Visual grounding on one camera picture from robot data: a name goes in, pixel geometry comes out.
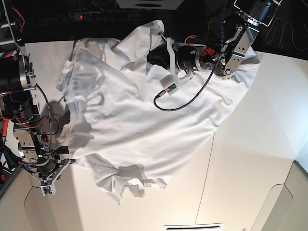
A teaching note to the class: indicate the white t-shirt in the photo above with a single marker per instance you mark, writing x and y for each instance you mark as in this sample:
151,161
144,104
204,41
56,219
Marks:
118,132

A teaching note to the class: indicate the black bin with tools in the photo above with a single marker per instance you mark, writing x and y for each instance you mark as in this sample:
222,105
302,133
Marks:
9,167

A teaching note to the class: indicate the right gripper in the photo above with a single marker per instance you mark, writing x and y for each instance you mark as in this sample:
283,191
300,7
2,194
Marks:
50,167

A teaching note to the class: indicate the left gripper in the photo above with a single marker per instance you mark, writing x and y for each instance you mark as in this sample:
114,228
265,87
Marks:
174,57

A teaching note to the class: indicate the black power strip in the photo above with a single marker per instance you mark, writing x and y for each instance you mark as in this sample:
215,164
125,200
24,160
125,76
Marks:
105,16

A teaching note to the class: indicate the white device top centre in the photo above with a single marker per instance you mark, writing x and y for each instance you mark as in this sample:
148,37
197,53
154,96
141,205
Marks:
150,4

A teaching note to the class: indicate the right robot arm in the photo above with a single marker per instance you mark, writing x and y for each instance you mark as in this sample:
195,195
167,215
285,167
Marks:
26,137

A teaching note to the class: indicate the red handled tool left edge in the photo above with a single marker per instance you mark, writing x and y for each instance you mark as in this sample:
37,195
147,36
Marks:
5,123

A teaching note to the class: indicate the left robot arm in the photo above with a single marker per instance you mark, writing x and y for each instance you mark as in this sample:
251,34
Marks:
238,32

